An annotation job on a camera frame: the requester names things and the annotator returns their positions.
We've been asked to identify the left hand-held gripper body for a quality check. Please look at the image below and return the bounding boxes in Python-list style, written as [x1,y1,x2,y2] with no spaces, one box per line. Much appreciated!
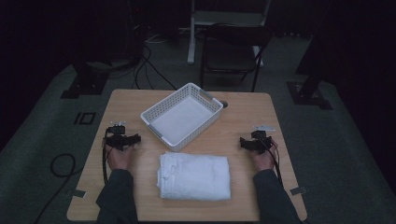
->
[105,120,134,152]

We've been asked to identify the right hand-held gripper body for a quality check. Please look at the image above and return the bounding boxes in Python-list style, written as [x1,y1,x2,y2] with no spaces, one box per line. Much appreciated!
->
[247,124,276,155]

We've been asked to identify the white perforated plastic basket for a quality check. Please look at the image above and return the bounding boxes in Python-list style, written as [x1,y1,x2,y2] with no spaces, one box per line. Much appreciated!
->
[139,82,225,153]

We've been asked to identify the white towel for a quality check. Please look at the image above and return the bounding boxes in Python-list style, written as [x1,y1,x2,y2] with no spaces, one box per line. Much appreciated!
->
[156,151,233,202]

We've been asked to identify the person's left hand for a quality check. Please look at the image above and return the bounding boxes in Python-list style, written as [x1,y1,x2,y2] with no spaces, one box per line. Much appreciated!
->
[106,143,138,172]

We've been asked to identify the person's right hand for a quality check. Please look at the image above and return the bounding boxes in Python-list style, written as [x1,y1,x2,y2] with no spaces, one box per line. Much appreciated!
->
[251,139,280,173]

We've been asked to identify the black folding chair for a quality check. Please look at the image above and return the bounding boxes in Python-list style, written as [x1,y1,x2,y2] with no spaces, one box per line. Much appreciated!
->
[199,22,275,93]

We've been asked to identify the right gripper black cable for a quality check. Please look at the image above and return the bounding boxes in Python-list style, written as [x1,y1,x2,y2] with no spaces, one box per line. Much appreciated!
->
[262,138,284,189]

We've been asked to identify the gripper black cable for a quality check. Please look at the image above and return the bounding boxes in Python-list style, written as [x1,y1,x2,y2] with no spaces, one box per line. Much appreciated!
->
[102,128,110,185]
[262,138,284,189]

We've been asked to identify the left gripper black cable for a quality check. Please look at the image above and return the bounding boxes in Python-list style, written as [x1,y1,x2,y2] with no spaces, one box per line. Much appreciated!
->
[102,128,110,185]

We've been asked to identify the black stand with base plate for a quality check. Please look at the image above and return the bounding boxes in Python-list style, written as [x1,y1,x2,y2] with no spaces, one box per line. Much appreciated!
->
[60,59,110,100]
[286,18,333,111]

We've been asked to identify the looped black floor cable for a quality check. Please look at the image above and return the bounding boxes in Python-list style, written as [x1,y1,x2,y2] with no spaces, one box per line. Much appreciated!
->
[33,152,84,224]

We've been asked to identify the black floor cables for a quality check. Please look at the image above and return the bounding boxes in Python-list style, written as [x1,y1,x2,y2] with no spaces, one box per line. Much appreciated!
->
[133,45,178,91]

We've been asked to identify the white floor cable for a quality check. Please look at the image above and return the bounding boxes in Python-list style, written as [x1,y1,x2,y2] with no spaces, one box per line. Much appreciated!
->
[145,33,171,45]

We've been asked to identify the white metal frame stand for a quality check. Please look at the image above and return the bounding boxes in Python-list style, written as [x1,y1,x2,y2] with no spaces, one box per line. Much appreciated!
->
[186,0,273,67]

